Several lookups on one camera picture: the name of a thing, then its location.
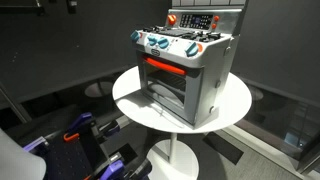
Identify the blue knob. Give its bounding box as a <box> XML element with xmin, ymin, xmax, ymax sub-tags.
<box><xmin>158</xmin><ymin>37</ymin><xmax>169</xmax><ymax>49</ymax></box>
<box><xmin>147</xmin><ymin>35</ymin><xmax>158</xmax><ymax>46</ymax></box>
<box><xmin>130</xmin><ymin>31</ymin><xmax>140</xmax><ymax>42</ymax></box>
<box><xmin>185</xmin><ymin>42</ymin><xmax>198</xmax><ymax>57</ymax></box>

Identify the grey toy stove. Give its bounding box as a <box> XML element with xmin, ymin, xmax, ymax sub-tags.
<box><xmin>131</xmin><ymin>0</ymin><xmax>249</xmax><ymax>128</ymax></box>

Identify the purple clamp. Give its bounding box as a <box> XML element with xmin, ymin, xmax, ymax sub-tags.
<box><xmin>67</xmin><ymin>112</ymin><xmax>92</xmax><ymax>133</ymax></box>
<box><xmin>100</xmin><ymin>160</ymin><xmax>124</xmax><ymax>180</ymax></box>

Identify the purple clamp lower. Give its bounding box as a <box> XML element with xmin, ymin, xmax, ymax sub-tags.
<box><xmin>100</xmin><ymin>160</ymin><xmax>124</xmax><ymax>180</ymax></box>

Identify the orange oven door handle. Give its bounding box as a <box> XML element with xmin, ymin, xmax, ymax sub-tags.
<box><xmin>144</xmin><ymin>57</ymin><xmax>186</xmax><ymax>75</ymax></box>

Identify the large orange stove knob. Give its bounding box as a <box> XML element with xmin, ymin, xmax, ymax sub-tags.
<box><xmin>167</xmin><ymin>14</ymin><xmax>177</xmax><ymax>25</ymax></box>

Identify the white rounded object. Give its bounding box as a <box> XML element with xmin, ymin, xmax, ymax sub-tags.
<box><xmin>0</xmin><ymin>129</ymin><xmax>46</xmax><ymax>180</ymax></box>

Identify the purple clamp upper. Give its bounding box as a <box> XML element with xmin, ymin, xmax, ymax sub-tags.
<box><xmin>67</xmin><ymin>112</ymin><xmax>92</xmax><ymax>133</ymax></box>

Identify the far left blue knob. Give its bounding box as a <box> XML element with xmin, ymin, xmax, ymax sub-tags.
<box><xmin>130</xmin><ymin>31</ymin><xmax>140</xmax><ymax>42</ymax></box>

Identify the round white table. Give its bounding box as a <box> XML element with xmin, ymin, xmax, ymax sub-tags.
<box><xmin>112</xmin><ymin>67</ymin><xmax>252</xmax><ymax>180</ymax></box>

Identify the orange clamp handle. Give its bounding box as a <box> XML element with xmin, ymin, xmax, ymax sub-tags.
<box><xmin>63</xmin><ymin>133</ymin><xmax>80</xmax><ymax>142</ymax></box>

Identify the orange stove button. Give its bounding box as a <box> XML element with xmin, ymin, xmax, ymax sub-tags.
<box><xmin>213</xmin><ymin>16</ymin><xmax>220</xmax><ymax>22</ymax></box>
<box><xmin>211</xmin><ymin>23</ymin><xmax>217</xmax><ymax>30</ymax></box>

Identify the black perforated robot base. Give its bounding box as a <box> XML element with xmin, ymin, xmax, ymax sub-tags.
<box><xmin>44</xmin><ymin>120</ymin><xmax>110</xmax><ymax>180</ymax></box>

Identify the right blue knob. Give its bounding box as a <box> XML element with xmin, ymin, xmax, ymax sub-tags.
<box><xmin>185</xmin><ymin>42</ymin><xmax>198</xmax><ymax>57</ymax></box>

